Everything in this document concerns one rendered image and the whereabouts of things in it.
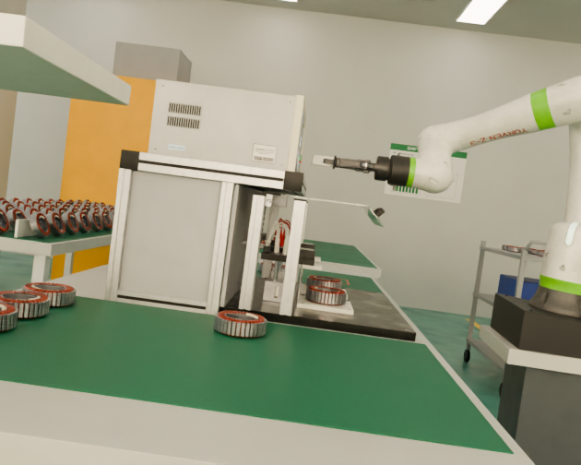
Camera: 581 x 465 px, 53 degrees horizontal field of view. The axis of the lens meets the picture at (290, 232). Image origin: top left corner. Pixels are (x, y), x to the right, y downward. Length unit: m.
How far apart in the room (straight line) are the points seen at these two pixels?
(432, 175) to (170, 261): 0.82
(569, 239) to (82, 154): 4.46
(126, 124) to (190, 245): 4.00
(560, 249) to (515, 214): 5.61
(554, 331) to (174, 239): 0.98
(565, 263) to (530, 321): 0.20
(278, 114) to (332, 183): 5.41
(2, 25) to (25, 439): 0.46
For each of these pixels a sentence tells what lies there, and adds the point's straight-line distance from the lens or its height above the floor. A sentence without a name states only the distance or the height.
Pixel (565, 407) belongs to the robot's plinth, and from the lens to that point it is 1.76.
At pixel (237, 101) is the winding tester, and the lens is 1.55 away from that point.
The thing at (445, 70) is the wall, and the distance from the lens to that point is 7.27.
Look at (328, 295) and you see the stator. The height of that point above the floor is 0.81.
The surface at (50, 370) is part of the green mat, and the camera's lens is 0.95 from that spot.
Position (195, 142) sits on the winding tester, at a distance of 1.56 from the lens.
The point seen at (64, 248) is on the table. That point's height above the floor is 0.72.
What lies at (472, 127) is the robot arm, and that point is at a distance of 1.84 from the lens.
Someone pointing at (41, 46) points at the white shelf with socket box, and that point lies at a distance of 0.76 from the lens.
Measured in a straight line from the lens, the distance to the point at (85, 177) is 5.46.
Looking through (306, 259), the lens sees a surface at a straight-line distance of 1.57.
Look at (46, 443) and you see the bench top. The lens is 0.73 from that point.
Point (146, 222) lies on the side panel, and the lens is 1.45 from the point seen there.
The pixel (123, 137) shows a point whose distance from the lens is 5.37.
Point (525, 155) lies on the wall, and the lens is 7.38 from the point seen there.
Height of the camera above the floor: 1.04
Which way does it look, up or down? 3 degrees down
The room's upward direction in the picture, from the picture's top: 8 degrees clockwise
